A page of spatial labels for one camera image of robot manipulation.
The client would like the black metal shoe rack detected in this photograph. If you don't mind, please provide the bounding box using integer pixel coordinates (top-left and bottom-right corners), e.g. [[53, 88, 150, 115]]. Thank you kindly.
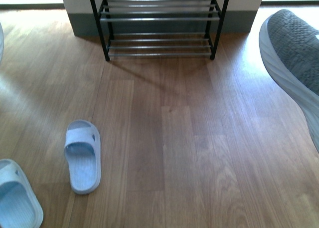
[[90, 0, 229, 61]]

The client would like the light blue slide slipper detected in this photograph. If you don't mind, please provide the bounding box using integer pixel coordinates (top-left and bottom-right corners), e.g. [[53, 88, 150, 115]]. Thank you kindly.
[[64, 120, 101, 195]]

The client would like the grey knit sneaker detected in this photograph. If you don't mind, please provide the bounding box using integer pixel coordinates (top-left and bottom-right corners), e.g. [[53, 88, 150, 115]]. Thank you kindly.
[[259, 9, 319, 148]]

